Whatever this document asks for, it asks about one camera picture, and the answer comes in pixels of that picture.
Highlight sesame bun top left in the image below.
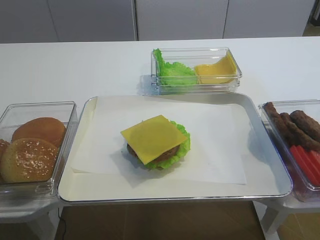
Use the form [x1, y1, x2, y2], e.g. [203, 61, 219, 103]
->
[0, 138, 11, 185]

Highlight sesame bun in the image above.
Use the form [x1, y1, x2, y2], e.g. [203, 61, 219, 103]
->
[0, 138, 59, 183]
[0, 138, 11, 185]

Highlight plain brown bun bottom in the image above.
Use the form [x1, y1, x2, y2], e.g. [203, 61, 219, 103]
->
[11, 117, 66, 148]

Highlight brown burger patty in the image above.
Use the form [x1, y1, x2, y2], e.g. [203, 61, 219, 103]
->
[126, 144, 180, 163]

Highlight silver metal tray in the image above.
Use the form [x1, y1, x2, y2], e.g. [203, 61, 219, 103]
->
[58, 93, 293, 204]

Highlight green lettuce leaf in container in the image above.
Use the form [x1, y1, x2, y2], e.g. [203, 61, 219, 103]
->
[152, 48, 198, 86]

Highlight green lettuce leaf on burger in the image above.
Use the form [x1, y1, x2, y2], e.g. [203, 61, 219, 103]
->
[136, 119, 192, 170]

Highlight brown patty middle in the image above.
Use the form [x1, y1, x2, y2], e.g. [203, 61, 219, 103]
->
[280, 112, 320, 152]

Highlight white paper tray liner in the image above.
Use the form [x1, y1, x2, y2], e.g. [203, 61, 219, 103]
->
[71, 96, 247, 185]

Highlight yellow cheese slice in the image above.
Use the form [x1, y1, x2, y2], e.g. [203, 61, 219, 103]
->
[120, 115, 188, 165]

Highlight cheese slice stack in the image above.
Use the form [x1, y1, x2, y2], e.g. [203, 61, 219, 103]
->
[194, 56, 237, 84]

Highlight clear plastic bun container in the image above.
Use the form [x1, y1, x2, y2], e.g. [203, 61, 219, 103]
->
[0, 101, 78, 201]

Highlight brown patty right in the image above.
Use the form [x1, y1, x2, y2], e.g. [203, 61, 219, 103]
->
[289, 110, 320, 142]

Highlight clear lettuce cheese container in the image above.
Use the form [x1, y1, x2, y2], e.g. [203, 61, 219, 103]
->
[151, 47, 243, 95]

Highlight brown patty left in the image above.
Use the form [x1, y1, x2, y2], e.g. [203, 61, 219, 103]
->
[263, 102, 295, 148]

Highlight red tomato slices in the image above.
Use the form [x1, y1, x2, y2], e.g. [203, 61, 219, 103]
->
[290, 145, 320, 187]

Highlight sesame bun top right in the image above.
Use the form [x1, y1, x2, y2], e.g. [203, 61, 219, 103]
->
[0, 138, 59, 183]

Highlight clear meat tomato container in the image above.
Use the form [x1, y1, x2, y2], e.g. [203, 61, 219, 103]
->
[259, 100, 320, 202]

